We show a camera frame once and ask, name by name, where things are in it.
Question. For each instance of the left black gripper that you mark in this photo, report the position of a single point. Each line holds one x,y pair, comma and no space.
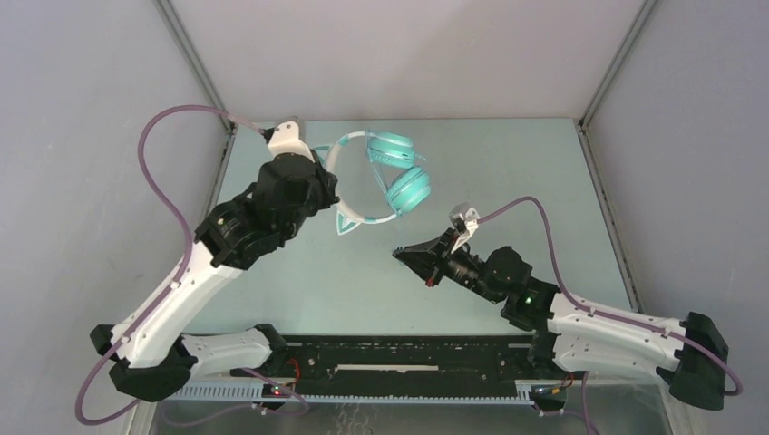
326,182

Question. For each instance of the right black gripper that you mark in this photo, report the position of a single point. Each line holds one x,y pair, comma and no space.
425,261

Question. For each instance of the teal cat ear headphones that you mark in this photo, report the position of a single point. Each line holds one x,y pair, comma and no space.
394,162

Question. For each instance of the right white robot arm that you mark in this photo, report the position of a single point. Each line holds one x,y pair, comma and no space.
686,355

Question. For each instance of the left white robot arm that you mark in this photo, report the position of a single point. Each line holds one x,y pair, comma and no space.
153,358

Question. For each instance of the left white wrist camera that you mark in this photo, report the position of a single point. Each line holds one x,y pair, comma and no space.
287,137

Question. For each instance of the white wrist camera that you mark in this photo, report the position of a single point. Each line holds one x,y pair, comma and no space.
287,137
465,220

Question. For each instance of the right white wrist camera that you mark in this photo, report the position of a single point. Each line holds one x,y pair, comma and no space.
465,220

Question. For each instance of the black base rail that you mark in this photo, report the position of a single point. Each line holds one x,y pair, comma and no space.
408,365

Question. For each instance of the white slotted cable duct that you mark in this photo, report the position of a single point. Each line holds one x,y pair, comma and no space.
261,392

